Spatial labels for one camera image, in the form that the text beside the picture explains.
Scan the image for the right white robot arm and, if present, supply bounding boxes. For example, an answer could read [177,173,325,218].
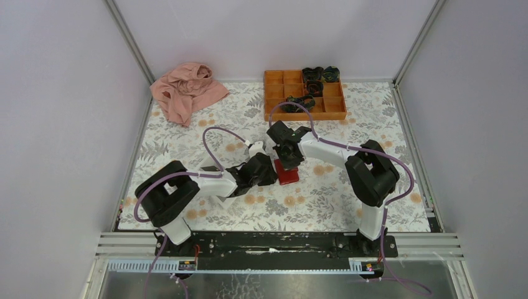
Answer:
[266,121,400,257]

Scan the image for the pink crumpled cloth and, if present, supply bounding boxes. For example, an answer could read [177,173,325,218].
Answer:
[150,62,229,126]

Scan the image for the red card holder wallet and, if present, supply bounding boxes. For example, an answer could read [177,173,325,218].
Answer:
[274,159,299,186]

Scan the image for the white plastic card box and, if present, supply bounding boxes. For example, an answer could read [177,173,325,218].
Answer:
[197,157,237,209]

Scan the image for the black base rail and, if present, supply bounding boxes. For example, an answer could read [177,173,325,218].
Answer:
[154,231,398,271]

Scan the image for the floral table mat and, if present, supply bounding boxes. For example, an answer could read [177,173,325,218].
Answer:
[117,82,412,232]

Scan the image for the dark rolled belt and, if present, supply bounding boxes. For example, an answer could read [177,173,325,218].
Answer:
[305,80,324,97]

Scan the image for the green rolled belt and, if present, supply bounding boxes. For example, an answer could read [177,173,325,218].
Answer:
[321,66,340,83]

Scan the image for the camouflage rolled belt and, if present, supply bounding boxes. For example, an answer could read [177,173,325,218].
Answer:
[280,95,316,113]

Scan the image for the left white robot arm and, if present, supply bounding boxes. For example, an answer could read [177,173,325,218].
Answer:
[134,153,278,256]

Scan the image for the black rolled belt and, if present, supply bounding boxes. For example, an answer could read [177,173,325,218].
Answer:
[301,67,324,83]

